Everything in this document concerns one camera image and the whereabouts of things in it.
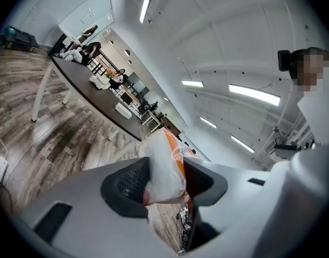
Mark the white tissue box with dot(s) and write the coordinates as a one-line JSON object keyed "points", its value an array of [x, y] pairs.
{"points": [[123, 110]]}

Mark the artificial flowers in cream pot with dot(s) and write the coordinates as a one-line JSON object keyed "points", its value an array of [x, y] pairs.
{"points": [[110, 73]]}

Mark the black head-mounted camera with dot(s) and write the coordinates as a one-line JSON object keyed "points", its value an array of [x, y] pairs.
{"points": [[284, 60]]}

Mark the long ceiling light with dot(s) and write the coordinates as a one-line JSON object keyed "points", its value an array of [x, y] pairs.
{"points": [[192, 83], [144, 9], [254, 94], [207, 122], [242, 144]]}

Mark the white power strip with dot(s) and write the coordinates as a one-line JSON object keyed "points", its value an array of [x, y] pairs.
{"points": [[0, 168]]}

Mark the black wheeled cart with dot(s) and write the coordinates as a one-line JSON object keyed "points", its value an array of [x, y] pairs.
{"points": [[19, 39]]}

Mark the orange and white tissue pack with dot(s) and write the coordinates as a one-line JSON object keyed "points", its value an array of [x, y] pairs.
{"points": [[167, 165]]}

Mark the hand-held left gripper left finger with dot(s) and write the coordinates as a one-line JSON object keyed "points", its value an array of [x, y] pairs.
{"points": [[127, 187]]}

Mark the person's face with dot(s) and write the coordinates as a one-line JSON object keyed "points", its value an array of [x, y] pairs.
{"points": [[312, 71]]}

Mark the white plastic storage bin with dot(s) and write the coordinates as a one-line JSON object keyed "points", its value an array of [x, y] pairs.
{"points": [[98, 81]]}

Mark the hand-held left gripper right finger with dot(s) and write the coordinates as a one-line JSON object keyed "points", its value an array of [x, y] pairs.
{"points": [[207, 181]]}

